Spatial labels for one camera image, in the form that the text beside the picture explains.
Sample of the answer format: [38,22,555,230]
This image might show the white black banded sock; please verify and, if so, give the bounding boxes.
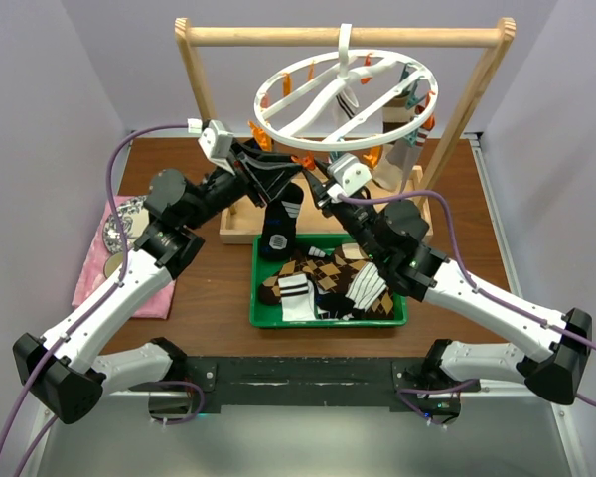
[332,87,359,128]

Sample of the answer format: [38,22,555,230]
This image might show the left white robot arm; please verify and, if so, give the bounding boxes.
[13,140,302,424]

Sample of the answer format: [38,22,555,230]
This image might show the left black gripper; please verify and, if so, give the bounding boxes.
[184,137,304,231]

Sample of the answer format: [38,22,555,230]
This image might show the black blue sports sock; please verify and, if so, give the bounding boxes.
[258,182,304,261]

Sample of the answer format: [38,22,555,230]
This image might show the white black striped sock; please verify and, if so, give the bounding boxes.
[345,262,386,311]

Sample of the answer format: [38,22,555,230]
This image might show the white round clip hanger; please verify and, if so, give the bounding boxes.
[253,24,439,152]

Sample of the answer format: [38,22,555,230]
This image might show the wooden hanger rack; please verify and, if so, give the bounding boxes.
[173,17,517,245]

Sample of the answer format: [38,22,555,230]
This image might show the beige tan sock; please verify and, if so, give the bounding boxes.
[381,96,415,133]

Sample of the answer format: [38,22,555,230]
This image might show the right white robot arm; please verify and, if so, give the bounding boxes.
[304,155,592,405]

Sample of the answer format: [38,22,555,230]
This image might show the blue patterned plate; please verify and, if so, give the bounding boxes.
[101,196,149,254]

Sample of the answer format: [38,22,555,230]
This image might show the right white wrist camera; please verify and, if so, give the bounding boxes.
[326,153,372,203]

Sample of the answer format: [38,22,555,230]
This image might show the pink cloth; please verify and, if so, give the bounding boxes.
[72,196,175,319]

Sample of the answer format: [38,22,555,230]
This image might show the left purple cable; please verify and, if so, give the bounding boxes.
[0,123,208,477]

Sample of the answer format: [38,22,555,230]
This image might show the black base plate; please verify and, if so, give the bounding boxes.
[127,355,482,416]

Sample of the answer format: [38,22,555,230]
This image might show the brown argyle sock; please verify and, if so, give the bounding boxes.
[256,260,309,306]
[298,243,395,321]

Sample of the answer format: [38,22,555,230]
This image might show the green plastic bin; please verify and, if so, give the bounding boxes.
[249,234,408,328]

